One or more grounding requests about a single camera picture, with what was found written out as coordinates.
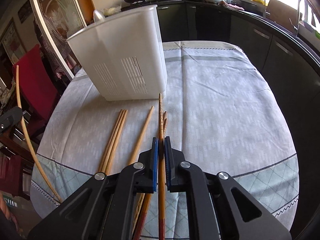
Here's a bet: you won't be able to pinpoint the light bamboo chopstick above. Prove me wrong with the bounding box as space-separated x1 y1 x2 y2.
127 106 154 165
104 109 128 175
16 65 63 203
97 109 124 172
98 109 126 174

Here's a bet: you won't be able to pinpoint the clear plastic spoon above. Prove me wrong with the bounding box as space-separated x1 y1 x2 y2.
93 9 106 24

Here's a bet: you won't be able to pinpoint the red checkered kitchen cloth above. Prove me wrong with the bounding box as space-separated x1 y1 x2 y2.
219 1 245 11

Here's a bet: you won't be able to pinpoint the chrome kitchen faucet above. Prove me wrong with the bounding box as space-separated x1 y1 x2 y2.
289 0 309 36

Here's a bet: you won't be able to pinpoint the person's left hand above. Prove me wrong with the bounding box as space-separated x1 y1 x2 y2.
0 192 12 222

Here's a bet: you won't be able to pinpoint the red upholstered chair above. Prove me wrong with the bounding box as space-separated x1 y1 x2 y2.
11 43 61 140

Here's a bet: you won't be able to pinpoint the patterned grey tablecloth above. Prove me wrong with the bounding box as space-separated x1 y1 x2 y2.
36 41 299 229

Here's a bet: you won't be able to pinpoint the white plastic utensil holder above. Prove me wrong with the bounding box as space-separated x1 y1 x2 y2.
67 5 167 101

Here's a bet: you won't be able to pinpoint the hanging checkered apron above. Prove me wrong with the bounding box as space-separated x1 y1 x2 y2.
35 17 81 81

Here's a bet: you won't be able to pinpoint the green lower cabinets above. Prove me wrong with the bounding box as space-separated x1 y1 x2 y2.
121 0 231 42

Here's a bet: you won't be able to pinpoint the floral glass sliding door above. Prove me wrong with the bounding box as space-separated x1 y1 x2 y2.
30 0 86 80

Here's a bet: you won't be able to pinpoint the white plastic bags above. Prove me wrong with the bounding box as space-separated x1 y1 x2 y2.
103 5 121 17

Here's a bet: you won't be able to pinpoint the wooden cutting board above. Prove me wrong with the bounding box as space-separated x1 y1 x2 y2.
266 0 297 33

